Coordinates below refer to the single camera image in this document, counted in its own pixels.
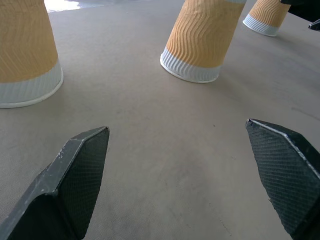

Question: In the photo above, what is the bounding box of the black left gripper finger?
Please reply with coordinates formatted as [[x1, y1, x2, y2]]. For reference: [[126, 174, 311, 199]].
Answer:
[[0, 126, 110, 240], [245, 118, 320, 240], [280, 0, 320, 32]]

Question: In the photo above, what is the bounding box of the orange ribbed paper cup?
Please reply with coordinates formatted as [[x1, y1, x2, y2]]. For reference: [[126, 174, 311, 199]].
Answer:
[[242, 0, 292, 38], [159, 0, 248, 84], [0, 0, 65, 109]]

